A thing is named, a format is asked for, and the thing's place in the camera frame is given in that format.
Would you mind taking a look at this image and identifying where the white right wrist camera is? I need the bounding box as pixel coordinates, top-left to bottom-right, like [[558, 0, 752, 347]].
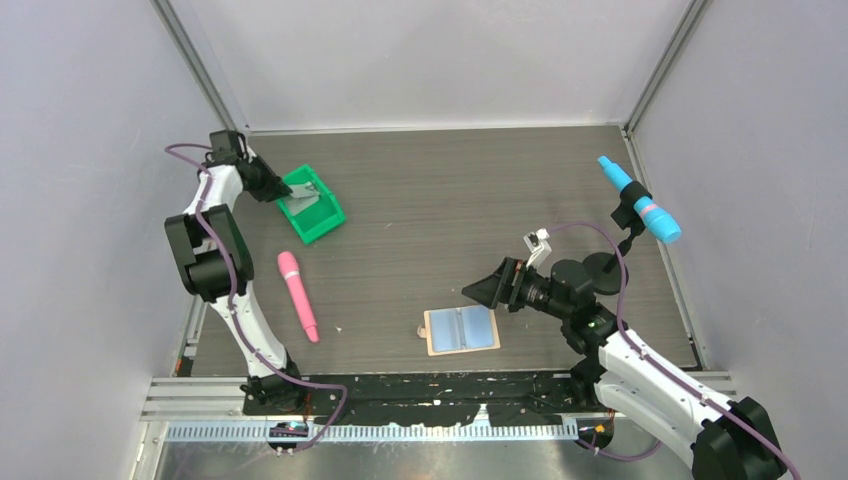
[[523, 228, 551, 269]]

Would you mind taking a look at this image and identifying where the black microphone stand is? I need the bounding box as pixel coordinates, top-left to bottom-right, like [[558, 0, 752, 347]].
[[582, 204, 645, 296]]

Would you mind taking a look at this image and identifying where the pink toy microphone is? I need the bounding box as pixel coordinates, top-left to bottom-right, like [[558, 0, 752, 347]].
[[277, 251, 320, 344]]

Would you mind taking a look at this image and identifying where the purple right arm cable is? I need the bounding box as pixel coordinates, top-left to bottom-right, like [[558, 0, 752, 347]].
[[543, 221, 803, 480]]

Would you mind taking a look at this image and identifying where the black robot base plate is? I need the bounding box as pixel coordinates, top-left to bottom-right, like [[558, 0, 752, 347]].
[[241, 370, 637, 429]]

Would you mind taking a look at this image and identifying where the beige card holder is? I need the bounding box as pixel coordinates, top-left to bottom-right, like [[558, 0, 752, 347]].
[[416, 305, 501, 356]]

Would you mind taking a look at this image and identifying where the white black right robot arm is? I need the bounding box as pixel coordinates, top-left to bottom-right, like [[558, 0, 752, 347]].
[[461, 257, 789, 479]]

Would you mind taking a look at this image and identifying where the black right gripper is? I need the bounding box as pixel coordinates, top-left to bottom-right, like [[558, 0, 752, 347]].
[[462, 257, 571, 321]]

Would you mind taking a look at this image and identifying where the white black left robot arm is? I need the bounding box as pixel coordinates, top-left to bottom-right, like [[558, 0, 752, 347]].
[[164, 129, 307, 414]]

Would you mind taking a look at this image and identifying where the green plastic bin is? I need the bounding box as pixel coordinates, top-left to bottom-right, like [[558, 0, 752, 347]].
[[275, 164, 346, 245]]

